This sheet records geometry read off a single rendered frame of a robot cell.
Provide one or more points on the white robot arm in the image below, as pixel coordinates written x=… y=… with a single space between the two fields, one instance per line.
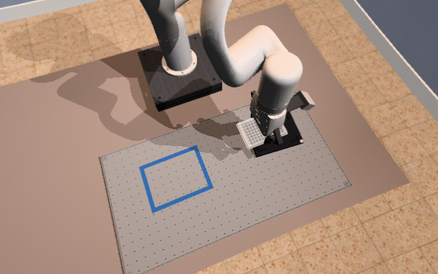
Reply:
x=235 y=65

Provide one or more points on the blue tape rectangle outline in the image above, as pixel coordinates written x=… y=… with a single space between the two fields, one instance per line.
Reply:
x=180 y=199

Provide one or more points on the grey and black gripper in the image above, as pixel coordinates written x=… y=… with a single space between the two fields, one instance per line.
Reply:
x=267 y=123

